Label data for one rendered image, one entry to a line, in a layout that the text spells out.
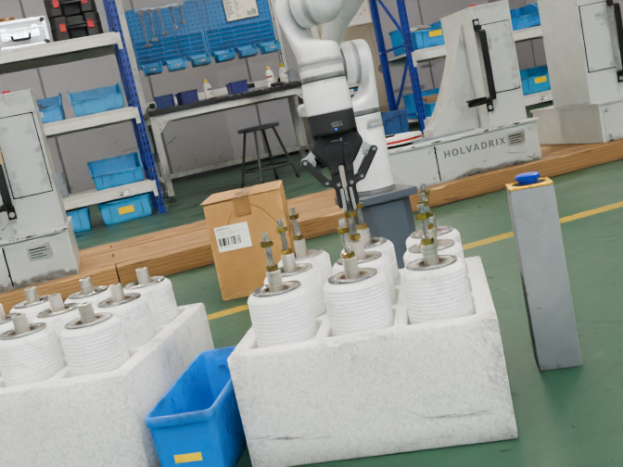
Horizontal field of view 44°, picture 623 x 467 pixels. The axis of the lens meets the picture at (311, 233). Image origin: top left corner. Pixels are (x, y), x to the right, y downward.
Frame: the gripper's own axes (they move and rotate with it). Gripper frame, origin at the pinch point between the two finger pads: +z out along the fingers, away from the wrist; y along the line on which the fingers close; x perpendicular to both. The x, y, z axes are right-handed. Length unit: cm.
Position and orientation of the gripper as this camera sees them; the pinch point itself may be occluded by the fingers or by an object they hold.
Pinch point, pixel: (347, 198)
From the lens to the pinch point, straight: 124.3
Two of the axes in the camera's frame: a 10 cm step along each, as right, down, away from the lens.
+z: 2.1, 9.7, 1.6
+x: -0.9, -1.5, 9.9
